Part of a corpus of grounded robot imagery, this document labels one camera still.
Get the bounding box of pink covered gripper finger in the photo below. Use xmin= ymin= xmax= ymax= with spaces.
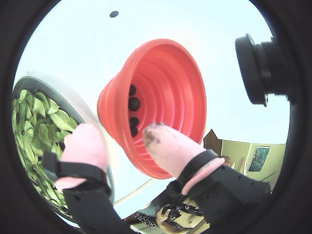
xmin=142 ymin=122 xmax=272 ymax=227
xmin=41 ymin=123 xmax=132 ymax=234

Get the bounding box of green leaves pile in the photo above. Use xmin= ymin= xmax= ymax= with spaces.
xmin=12 ymin=89 xmax=85 ymax=216

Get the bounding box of red collapsible silicone cup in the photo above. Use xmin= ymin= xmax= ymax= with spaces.
xmin=97 ymin=38 xmax=207 ymax=180

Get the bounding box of dark grey round bowl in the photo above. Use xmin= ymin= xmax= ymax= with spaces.
xmin=11 ymin=76 xmax=115 ymax=220

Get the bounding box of black handheld device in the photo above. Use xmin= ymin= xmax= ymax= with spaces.
xmin=162 ymin=203 xmax=203 ymax=217

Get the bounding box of black white patterned fabric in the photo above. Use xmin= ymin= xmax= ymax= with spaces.
xmin=133 ymin=211 xmax=186 ymax=231

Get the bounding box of framed green picture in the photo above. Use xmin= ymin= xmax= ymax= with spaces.
xmin=248 ymin=145 xmax=271 ymax=173

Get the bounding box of black camera lens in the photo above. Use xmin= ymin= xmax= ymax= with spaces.
xmin=234 ymin=33 xmax=292 ymax=107

